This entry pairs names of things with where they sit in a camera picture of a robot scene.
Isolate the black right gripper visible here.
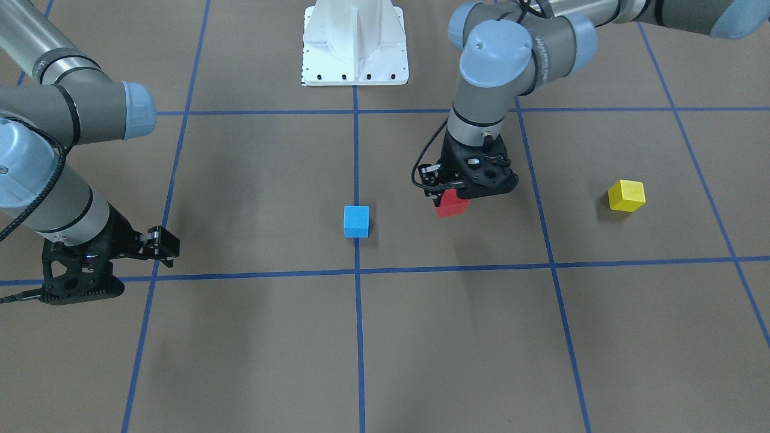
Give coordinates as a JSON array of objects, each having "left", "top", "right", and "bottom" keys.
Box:
[{"left": 40, "top": 207, "right": 145, "bottom": 306}]

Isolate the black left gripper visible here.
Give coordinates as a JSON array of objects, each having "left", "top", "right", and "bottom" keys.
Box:
[{"left": 438, "top": 134, "right": 519, "bottom": 199}]

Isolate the red cube block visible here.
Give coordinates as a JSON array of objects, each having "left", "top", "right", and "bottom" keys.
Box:
[{"left": 435, "top": 189, "right": 470, "bottom": 218}]

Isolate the blue cube block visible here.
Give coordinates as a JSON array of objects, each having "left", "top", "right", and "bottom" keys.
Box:
[{"left": 343, "top": 206, "right": 369, "bottom": 238}]

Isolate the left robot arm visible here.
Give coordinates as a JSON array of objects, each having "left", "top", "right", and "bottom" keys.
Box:
[{"left": 413, "top": 1, "right": 769, "bottom": 205}]

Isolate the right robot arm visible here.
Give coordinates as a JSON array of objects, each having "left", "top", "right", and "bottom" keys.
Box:
[{"left": 1, "top": 1, "right": 180, "bottom": 306}]

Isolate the yellow cube block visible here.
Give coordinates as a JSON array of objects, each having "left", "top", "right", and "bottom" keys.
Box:
[{"left": 608, "top": 180, "right": 647, "bottom": 213}]

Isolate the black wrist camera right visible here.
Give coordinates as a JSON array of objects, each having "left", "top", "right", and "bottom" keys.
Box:
[{"left": 138, "top": 226, "right": 180, "bottom": 268}]

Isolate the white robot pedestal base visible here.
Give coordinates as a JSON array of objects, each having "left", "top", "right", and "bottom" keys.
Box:
[{"left": 301, "top": 1, "right": 410, "bottom": 86}]

